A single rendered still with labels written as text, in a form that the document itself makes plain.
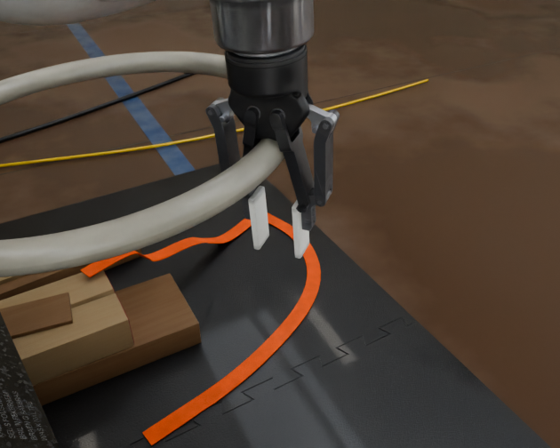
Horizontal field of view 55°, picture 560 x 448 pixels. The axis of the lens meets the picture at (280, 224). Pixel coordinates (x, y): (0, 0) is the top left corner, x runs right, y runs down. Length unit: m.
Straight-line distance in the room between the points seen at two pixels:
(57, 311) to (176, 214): 1.08
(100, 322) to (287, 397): 0.51
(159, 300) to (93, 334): 0.26
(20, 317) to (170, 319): 0.38
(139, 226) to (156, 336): 1.09
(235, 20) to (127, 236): 0.19
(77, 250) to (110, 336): 1.02
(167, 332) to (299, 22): 1.17
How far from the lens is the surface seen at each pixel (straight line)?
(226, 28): 0.48
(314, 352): 1.57
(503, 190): 2.41
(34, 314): 1.53
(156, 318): 1.58
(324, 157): 0.53
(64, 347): 1.45
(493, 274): 1.96
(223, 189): 0.48
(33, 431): 0.74
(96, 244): 0.46
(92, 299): 1.55
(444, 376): 1.58
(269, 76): 0.49
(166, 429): 1.45
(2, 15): 0.35
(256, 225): 0.61
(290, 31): 0.47
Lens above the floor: 1.21
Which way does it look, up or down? 36 degrees down
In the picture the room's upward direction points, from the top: straight up
